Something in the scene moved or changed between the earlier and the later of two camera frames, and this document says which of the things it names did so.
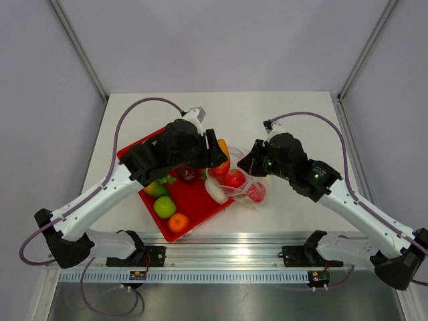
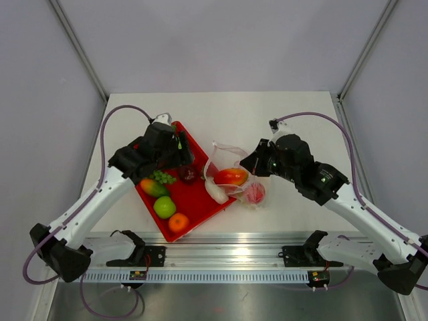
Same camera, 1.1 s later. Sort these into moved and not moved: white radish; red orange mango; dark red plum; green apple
Moved: red orange mango
Not moved: white radish; green apple; dark red plum
